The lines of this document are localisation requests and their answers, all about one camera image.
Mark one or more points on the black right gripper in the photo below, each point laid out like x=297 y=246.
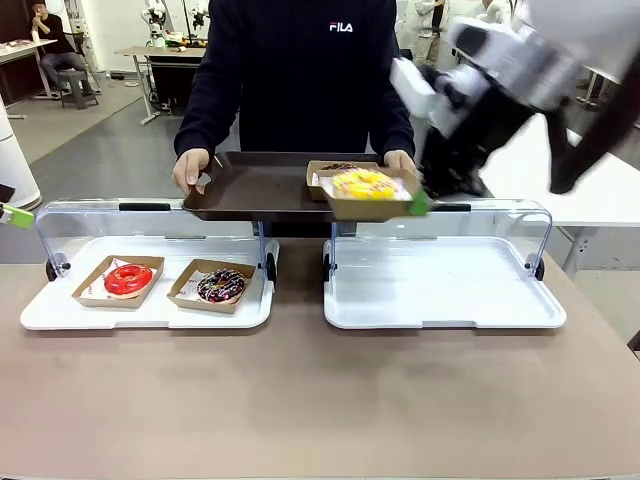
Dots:
x=452 y=165

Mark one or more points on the white printed paper liner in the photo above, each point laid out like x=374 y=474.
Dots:
x=97 y=299
x=187 y=295
x=406 y=186

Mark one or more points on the yellow sprinkled donut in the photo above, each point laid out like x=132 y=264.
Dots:
x=370 y=210

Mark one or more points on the yellow glazed sprinkle donut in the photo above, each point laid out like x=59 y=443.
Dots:
x=365 y=185

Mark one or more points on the dark chocolate crumble donut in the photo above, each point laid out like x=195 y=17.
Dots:
x=337 y=166

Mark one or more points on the brown cardboard donut tray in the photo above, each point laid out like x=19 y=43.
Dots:
x=315 y=187

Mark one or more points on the black plastic serving tray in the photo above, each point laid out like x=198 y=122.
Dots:
x=260 y=187

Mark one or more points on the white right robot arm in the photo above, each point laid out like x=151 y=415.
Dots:
x=530 y=55

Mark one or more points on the person's right forearm navy sleeve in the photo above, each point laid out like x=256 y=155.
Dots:
x=200 y=120

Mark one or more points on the person's left forearm navy sleeve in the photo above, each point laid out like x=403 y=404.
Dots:
x=395 y=120

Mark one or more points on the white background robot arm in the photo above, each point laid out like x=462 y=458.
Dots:
x=156 y=25

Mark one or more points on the red glazed donut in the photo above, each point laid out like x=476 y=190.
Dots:
x=116 y=285
x=82 y=296

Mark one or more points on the seated person in black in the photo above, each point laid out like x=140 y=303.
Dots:
x=52 y=45

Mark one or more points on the standing person in light clothes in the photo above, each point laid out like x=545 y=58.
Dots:
x=430 y=30

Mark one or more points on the person in navy FILA sweatshirt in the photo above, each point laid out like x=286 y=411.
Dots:
x=300 y=75

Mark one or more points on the chocolate sprinkled donut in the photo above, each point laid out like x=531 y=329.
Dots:
x=177 y=299

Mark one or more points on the chocolate donut with colourful sprinkles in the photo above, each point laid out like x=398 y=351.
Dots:
x=210 y=292

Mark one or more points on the person's left hand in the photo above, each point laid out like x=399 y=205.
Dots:
x=400 y=162

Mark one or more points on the person's right hand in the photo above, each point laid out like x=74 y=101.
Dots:
x=190 y=170

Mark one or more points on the white cylindrical appliance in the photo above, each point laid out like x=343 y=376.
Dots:
x=15 y=160

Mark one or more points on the clear display case lid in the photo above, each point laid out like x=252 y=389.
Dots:
x=150 y=225
x=475 y=225

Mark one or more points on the white display case base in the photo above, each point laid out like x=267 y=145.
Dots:
x=145 y=312
x=440 y=295

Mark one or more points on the grey step stool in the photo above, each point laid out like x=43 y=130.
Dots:
x=77 y=90

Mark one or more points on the wooden desk with white legs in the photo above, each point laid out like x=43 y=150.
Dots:
x=25 y=47

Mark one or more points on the white side table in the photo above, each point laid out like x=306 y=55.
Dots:
x=600 y=200

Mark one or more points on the brown top workshop table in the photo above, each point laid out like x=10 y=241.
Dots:
x=165 y=51

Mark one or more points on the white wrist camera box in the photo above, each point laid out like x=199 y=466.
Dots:
x=412 y=85

